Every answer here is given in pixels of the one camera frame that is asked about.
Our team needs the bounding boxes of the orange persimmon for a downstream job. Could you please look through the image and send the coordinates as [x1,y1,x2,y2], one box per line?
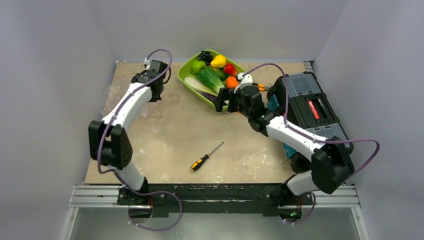
[225,76,239,89]

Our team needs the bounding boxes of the aluminium frame rail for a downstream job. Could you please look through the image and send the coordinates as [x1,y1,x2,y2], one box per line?
[68,185,361,208]

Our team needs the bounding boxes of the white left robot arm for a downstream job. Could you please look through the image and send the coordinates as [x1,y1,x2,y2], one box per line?
[88,60,171,206]

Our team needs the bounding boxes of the green apple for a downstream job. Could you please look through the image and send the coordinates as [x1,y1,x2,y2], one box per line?
[190,59,207,75]

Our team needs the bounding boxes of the black toolbox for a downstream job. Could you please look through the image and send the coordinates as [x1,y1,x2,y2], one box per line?
[266,71,348,140]

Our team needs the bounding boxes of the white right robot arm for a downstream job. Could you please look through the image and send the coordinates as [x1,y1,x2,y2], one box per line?
[214,85,355,206]

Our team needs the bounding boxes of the orange handled pliers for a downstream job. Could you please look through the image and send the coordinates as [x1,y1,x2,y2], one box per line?
[256,83,270,92]

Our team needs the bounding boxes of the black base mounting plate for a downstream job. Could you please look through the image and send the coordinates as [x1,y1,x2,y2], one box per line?
[117,183,313,219]

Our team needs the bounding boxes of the clear zip bag pink dots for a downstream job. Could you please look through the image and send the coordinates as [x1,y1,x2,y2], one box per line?
[97,76,132,118]

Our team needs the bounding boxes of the green mango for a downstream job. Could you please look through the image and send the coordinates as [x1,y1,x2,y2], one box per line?
[212,67,228,81]

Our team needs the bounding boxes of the green bok choy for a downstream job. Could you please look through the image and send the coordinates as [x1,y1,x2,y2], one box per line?
[198,66,226,94]

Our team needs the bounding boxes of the black grape bunch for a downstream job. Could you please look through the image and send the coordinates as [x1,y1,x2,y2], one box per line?
[197,50,214,66]

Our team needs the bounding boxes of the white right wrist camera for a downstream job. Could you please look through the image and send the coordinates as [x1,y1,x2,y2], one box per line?
[234,72,253,92]

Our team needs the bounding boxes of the yellow black screwdriver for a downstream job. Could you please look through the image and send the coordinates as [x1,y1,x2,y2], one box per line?
[190,141,225,172]

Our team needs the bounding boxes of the red bell pepper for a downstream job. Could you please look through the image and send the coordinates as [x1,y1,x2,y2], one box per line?
[223,63,238,76]

